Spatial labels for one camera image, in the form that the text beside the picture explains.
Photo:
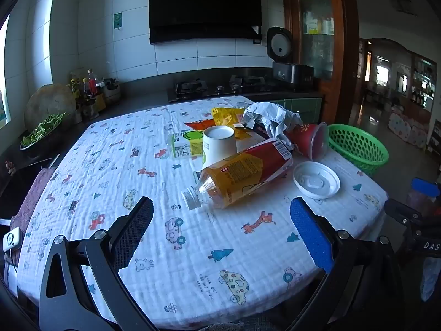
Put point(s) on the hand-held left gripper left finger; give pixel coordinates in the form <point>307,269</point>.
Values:
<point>136,227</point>

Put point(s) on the plastic bottle with orange drink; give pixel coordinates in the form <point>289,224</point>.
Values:
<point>241,172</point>

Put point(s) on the green white milk carton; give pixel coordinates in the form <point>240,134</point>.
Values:
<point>182,144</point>

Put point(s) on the yellow condiment bottle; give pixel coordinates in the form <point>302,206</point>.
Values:
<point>75,89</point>

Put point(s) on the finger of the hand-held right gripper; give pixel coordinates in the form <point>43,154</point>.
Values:
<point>401,213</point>
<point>425,188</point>

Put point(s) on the red orange snack packet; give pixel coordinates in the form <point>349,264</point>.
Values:
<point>201,124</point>

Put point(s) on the dotted playpen panels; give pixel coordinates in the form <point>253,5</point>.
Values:
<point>408,129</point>

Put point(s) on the white plug adapter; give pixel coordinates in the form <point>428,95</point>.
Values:
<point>11,239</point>

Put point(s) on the dark kitchen counter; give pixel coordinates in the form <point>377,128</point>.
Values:
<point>144,96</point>

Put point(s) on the red condiment bottle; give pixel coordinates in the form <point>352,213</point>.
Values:
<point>92,84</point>

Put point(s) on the white paper cup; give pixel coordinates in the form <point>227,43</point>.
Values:
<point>218,144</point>

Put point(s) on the white plastic lid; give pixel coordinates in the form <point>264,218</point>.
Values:
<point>315,179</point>

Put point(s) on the black wall socket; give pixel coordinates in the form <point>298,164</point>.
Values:
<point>257,40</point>

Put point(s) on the wooden display shelf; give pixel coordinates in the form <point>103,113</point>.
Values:
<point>423,82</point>

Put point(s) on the bowl of green vegetables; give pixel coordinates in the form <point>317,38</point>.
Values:
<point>41,131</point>

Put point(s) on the white utensil pot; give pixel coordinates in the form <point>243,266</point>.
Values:
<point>112,91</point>

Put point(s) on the black rice cooker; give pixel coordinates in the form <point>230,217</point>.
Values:
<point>289,72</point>

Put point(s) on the round wooden cutting board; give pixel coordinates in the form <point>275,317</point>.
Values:
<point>48,103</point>

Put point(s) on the black range hood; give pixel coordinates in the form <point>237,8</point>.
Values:
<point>206,7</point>

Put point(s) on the ceiling vent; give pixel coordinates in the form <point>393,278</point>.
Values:
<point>399,5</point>

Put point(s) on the purple towel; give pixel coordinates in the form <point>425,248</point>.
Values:
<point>31,196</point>

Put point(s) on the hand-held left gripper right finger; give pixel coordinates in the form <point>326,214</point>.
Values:
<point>310,234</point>

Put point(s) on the silver wrapper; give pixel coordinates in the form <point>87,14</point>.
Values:
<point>272,117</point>

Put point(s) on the red plastic cup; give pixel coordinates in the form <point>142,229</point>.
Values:
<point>303,139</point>

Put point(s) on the green plastic basket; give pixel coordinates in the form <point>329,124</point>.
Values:
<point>365,151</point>

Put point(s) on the wooden glass-door cabinet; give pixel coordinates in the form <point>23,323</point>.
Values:
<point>341,41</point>

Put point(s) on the yellow snack packet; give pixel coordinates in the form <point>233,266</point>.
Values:
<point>227,115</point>

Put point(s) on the printed white tablecloth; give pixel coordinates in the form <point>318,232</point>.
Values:
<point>137,144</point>

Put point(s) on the black gas stove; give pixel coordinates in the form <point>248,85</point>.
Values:
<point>220,88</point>

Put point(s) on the green wall hook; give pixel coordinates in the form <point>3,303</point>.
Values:
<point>117,20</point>

